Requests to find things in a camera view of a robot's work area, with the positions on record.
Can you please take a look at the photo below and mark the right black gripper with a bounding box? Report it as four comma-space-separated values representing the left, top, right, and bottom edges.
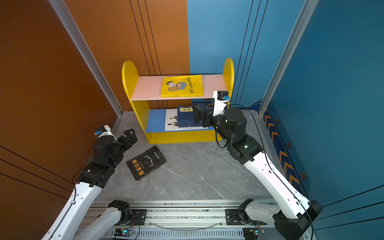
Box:
193, 101, 236, 146

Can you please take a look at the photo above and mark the dark blue book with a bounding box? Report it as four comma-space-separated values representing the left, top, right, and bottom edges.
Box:
178, 106, 195, 123
178, 121, 197, 125
178, 124, 201, 128

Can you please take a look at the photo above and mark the dark book underneath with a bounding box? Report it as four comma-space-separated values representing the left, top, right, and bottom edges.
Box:
127, 146, 167, 182

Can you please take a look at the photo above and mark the white book with brown bars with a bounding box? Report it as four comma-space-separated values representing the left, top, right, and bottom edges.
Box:
165, 109, 209, 132

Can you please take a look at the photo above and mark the yellow book with cartoon man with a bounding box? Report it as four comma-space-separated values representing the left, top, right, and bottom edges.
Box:
161, 75, 204, 98

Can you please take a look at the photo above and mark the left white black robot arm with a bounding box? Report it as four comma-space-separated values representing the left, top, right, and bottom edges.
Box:
43, 126, 138, 240

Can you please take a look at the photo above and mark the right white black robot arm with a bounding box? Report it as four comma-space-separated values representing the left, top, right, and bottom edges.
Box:
193, 105, 323, 240

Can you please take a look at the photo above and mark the yellow shelf with pink and blue boards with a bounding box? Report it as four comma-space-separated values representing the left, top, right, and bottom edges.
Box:
122, 58, 235, 144

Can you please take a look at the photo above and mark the left green circuit board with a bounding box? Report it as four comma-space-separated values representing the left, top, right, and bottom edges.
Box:
114, 228, 134, 239

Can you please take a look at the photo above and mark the green circuit board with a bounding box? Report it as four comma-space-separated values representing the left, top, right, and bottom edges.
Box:
114, 228, 134, 239
243, 228, 265, 240

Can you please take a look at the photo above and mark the right green circuit board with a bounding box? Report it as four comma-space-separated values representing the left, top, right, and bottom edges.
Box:
243, 228, 265, 240

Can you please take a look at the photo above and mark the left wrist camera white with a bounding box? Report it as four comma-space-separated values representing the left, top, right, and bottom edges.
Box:
95, 125, 116, 139

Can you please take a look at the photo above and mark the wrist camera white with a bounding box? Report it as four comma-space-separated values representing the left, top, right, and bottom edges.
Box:
95, 125, 116, 139
213, 91, 230, 117

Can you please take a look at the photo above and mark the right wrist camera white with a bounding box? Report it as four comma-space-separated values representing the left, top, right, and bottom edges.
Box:
213, 91, 230, 117

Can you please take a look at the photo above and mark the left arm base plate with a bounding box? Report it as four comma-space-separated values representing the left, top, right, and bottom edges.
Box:
118, 209, 147, 226

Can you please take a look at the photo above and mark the aluminium rail frame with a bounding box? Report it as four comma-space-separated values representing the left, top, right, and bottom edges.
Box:
53, 199, 319, 240

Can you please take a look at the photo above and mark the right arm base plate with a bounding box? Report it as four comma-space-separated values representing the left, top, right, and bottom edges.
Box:
225, 209, 253, 226

